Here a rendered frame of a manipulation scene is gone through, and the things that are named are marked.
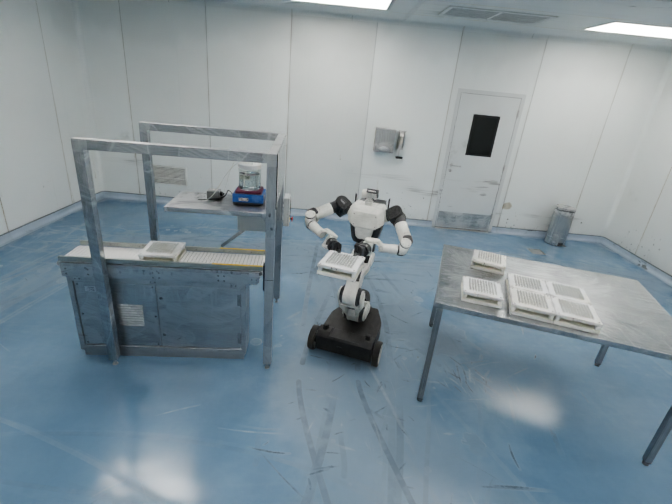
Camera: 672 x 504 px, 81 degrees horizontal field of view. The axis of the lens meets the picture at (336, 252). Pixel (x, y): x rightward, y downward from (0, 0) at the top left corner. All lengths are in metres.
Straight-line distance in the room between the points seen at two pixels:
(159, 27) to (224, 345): 4.83
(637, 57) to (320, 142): 4.61
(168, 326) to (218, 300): 0.44
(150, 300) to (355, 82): 4.33
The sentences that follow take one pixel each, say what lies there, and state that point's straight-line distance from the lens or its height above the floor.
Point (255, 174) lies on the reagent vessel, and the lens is 2.63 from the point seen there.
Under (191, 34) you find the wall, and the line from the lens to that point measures 6.56.
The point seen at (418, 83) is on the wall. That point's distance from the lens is 6.27.
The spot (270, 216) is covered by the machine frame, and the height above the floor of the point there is 1.22.
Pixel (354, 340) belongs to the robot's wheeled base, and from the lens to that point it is 3.15.
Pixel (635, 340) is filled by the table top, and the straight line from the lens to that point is 2.89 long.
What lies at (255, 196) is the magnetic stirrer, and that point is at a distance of 2.62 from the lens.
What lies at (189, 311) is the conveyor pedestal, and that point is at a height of 0.42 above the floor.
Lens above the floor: 2.02
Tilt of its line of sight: 23 degrees down
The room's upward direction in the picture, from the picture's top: 6 degrees clockwise
